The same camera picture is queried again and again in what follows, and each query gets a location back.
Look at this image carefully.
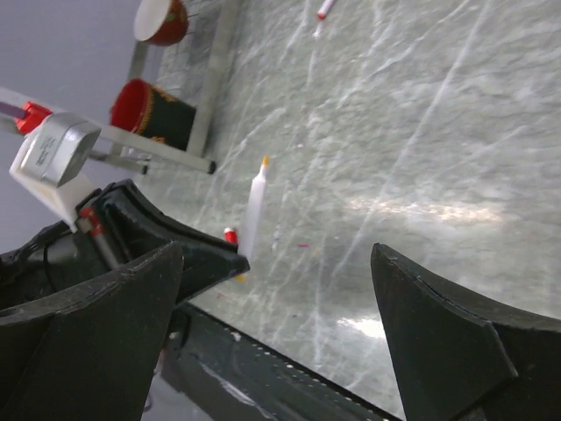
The red white marker pen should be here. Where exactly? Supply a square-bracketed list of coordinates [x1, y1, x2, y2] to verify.
[313, 0, 336, 39]

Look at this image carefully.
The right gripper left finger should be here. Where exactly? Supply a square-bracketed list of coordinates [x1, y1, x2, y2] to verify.
[1, 243, 183, 420]

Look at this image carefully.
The red white cup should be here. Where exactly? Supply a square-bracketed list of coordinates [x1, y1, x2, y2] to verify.
[133, 0, 188, 46]

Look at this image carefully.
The yellow white marker pen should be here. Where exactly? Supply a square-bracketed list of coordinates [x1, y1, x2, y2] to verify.
[238, 155, 270, 263]

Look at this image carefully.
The metal dish rack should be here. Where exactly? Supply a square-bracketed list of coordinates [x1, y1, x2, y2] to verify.
[1, 1, 242, 186]

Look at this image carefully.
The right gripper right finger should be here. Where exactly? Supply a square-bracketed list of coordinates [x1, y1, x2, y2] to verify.
[371, 243, 560, 420]

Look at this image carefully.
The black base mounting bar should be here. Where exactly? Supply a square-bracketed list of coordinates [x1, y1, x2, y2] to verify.
[162, 303, 393, 420]

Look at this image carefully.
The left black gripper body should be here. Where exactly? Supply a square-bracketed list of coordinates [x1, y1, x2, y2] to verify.
[1, 221, 110, 307]

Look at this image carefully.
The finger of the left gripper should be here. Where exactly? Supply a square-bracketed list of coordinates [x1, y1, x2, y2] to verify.
[94, 180, 250, 303]

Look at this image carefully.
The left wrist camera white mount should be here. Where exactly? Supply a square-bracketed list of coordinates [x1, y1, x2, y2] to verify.
[1, 102, 101, 232]

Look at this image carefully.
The red black mug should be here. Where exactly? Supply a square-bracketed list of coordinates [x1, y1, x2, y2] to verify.
[110, 78, 196, 151]

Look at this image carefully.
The red pen cap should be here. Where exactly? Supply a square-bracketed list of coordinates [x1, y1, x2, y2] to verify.
[224, 227, 238, 246]

